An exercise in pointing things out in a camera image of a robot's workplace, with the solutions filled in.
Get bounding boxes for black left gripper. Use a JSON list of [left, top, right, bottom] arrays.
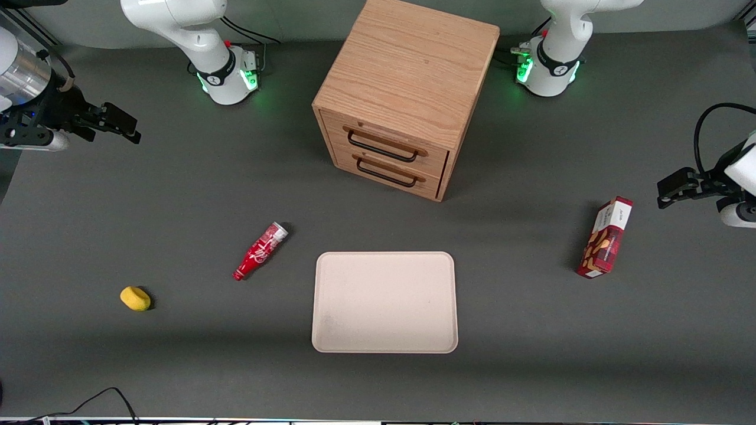
[[657, 140, 746, 210]]

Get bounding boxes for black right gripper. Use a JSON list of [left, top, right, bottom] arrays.
[[34, 70, 142, 145]]

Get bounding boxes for red coke bottle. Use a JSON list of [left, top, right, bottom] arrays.
[[233, 221, 289, 282]]

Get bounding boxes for beige plastic tray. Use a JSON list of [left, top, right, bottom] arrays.
[[311, 251, 459, 354]]

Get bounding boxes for red snack box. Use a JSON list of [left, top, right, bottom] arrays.
[[576, 196, 634, 279]]

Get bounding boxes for yellow sponge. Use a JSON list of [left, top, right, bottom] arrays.
[[120, 286, 151, 312]]

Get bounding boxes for wooden drawer cabinet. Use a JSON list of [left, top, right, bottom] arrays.
[[312, 0, 501, 203]]

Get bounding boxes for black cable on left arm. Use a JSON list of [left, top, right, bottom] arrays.
[[693, 103, 756, 175]]

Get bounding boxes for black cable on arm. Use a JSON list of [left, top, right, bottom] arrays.
[[35, 49, 77, 93], [693, 103, 756, 175]]

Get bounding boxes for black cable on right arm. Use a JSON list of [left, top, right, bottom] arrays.
[[35, 49, 77, 93]]

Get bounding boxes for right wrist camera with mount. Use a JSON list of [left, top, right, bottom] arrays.
[[0, 109, 70, 152]]

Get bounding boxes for aluminium frame rail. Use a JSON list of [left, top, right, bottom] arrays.
[[0, 7, 61, 48]]

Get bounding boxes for black cables at right arm base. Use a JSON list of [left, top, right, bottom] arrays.
[[220, 15, 282, 76]]

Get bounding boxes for black cables at arm base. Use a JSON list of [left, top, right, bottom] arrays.
[[493, 18, 553, 70], [220, 15, 282, 76]]

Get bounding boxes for black cables at left arm base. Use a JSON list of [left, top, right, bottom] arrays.
[[493, 18, 553, 70]]

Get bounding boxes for black cable at table edge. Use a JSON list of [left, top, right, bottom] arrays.
[[0, 387, 140, 425]]

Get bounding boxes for black drawer handle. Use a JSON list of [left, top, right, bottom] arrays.
[[356, 158, 418, 189], [347, 130, 419, 164]]

